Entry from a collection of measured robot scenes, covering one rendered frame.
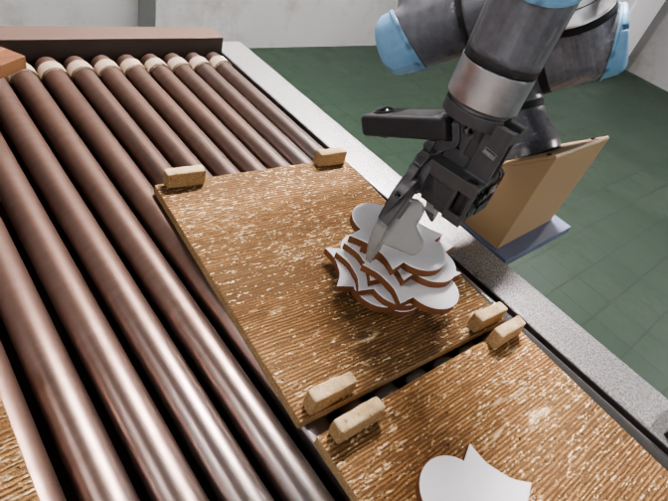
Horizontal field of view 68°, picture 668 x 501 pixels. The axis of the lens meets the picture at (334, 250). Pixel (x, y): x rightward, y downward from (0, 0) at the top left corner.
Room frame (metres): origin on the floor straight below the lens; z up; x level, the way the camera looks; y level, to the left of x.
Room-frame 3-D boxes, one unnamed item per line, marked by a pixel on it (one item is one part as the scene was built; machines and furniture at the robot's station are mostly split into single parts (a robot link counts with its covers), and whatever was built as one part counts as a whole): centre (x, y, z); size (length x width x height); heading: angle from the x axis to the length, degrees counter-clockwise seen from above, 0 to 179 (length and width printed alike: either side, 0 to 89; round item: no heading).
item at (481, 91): (0.51, -0.09, 1.23); 0.08 x 0.08 x 0.05
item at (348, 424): (0.29, -0.08, 0.95); 0.06 x 0.02 x 0.03; 140
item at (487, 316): (0.50, -0.23, 0.95); 0.06 x 0.02 x 0.03; 138
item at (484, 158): (0.50, -0.10, 1.15); 0.09 x 0.08 x 0.12; 62
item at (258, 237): (0.54, 0.01, 0.93); 0.41 x 0.35 x 0.02; 48
